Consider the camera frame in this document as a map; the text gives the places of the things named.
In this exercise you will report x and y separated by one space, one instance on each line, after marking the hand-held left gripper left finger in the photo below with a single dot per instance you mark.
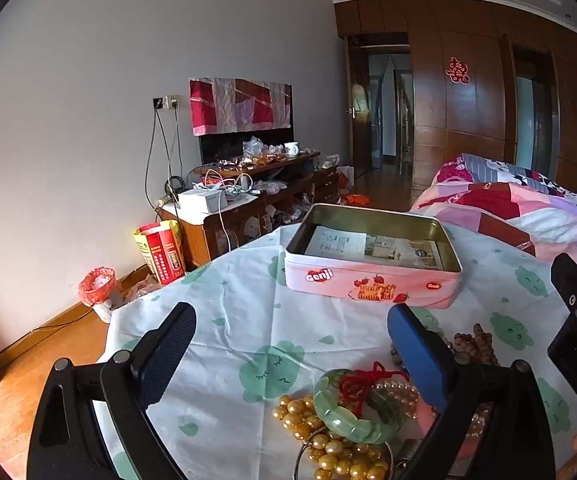
168 350

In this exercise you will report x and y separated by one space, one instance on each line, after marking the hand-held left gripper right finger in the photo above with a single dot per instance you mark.
418 360

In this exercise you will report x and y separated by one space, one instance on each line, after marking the pink tin box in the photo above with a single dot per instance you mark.
368 285

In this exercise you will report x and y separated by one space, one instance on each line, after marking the silver bangle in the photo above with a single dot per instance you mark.
299 455

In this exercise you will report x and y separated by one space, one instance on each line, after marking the clear plastic bag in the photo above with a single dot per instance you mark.
143 289

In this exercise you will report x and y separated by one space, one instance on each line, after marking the white green patterned tablecloth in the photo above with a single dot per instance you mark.
248 310

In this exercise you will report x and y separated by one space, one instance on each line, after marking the red yellow paper bag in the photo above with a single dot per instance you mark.
163 255

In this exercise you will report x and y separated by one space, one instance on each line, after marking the bin with red liner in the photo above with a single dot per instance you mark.
97 285

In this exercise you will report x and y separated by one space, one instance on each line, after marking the wooden television cabinet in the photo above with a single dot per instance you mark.
208 232

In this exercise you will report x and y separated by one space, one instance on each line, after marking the pink patchwork quilt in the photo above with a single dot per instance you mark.
518 205

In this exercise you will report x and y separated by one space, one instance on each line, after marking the white cardboard box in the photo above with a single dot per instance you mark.
194 201

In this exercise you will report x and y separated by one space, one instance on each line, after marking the orange plastic bag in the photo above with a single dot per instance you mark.
351 199

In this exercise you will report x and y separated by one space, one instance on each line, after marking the white paper bag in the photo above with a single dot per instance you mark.
346 176

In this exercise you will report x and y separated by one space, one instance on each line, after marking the black television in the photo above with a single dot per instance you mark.
223 145

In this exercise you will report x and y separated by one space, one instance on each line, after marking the white mug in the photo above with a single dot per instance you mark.
292 148

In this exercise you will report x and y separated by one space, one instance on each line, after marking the wooden wardrobe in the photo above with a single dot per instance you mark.
468 125

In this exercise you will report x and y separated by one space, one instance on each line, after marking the wooden door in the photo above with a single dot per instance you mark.
358 125

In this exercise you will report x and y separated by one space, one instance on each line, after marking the red pink patchwork cloth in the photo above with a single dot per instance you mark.
233 105

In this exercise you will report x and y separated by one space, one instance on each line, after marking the wall power socket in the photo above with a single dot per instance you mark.
166 102

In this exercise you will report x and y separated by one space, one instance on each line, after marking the red paper wall decoration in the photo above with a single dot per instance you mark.
457 70

